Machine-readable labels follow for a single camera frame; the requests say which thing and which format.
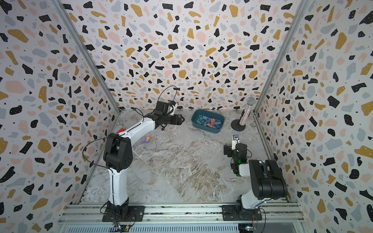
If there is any teal plastic storage box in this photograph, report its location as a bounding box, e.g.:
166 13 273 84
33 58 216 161
191 109 225 134

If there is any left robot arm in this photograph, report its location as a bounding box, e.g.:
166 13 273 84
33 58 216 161
104 114 185 219

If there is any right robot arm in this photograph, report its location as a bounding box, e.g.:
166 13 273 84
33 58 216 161
223 142 288 213

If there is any glitter microphone on black stand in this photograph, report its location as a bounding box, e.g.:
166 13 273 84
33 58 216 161
231 97 256 132

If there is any purple toy figure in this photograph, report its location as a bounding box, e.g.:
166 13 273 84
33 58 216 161
141 136 151 143

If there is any red small block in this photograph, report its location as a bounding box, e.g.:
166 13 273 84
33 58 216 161
116 128 125 135

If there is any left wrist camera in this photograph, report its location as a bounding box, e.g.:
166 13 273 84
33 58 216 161
154 101 177 116

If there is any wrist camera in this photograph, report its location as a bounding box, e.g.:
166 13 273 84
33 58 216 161
154 101 177 116
232 135 240 150

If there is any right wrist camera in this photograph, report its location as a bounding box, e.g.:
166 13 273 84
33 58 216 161
232 135 240 150

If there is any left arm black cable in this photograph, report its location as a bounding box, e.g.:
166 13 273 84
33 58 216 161
82 85 178 222

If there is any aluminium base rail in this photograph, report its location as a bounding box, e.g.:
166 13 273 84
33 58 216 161
57 202 308 233

